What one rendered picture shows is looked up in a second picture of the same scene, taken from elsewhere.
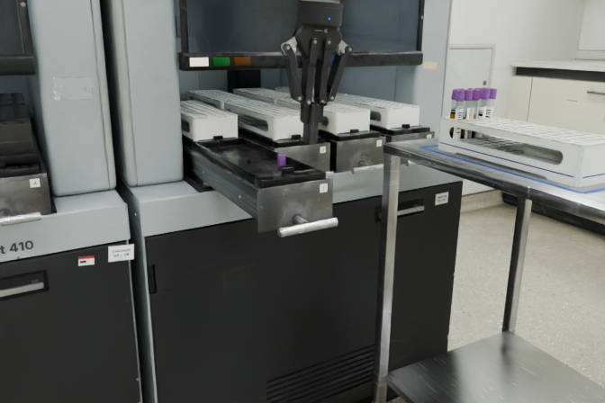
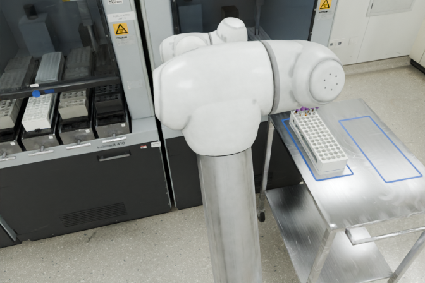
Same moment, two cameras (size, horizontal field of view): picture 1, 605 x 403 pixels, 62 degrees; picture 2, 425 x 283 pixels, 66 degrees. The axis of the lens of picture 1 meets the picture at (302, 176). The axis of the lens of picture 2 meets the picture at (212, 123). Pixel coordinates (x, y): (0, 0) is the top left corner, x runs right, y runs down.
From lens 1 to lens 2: 77 cm
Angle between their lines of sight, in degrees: 30
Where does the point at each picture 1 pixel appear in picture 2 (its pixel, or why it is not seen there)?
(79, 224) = (140, 136)
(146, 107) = not seen: hidden behind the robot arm
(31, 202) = (123, 131)
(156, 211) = (168, 131)
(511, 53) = not seen: outside the picture
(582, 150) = (322, 164)
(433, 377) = (284, 196)
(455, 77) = not seen: outside the picture
